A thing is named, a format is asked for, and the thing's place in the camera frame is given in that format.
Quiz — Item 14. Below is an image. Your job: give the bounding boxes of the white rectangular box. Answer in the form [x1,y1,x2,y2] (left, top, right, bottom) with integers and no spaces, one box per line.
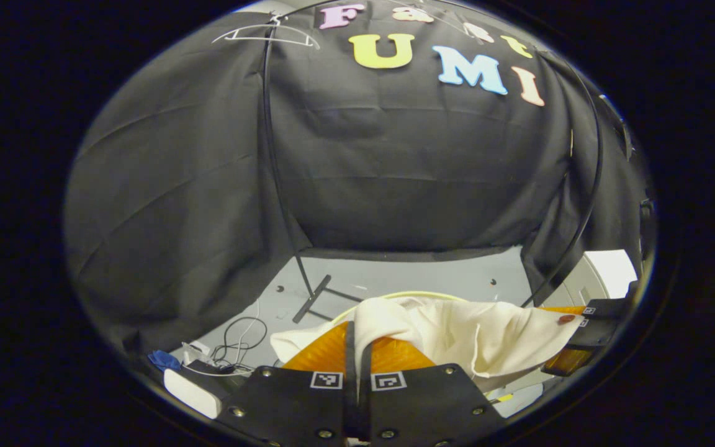
[164,368,225,420]

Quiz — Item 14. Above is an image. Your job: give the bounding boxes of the white plastic hanger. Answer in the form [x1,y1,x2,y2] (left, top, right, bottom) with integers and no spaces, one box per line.
[395,0,488,41]
[212,14,321,50]

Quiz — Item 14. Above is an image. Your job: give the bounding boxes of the white power strip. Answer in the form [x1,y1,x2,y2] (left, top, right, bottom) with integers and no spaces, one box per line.
[181,340,237,376]

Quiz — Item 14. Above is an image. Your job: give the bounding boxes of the blue cloth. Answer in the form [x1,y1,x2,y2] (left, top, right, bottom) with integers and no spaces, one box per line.
[148,350,182,372]

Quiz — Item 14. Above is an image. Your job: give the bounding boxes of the black cable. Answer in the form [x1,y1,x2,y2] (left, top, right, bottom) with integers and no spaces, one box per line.
[212,317,268,373]

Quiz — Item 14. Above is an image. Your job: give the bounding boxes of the black metal clothes rack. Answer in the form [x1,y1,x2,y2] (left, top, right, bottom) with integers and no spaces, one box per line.
[261,0,603,325]

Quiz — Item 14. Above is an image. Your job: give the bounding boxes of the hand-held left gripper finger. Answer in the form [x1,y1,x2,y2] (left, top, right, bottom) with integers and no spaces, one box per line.
[357,338,508,447]
[216,320,358,447]

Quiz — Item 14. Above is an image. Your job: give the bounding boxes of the round laundry hamper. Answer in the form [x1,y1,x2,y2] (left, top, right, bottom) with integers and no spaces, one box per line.
[331,291,544,418]

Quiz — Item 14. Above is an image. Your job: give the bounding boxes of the white cabinet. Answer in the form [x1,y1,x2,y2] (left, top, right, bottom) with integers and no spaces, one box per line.
[544,248,639,308]

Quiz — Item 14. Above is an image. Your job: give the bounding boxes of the cream button-up shirt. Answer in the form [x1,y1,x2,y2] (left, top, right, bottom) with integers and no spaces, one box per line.
[269,296,585,395]

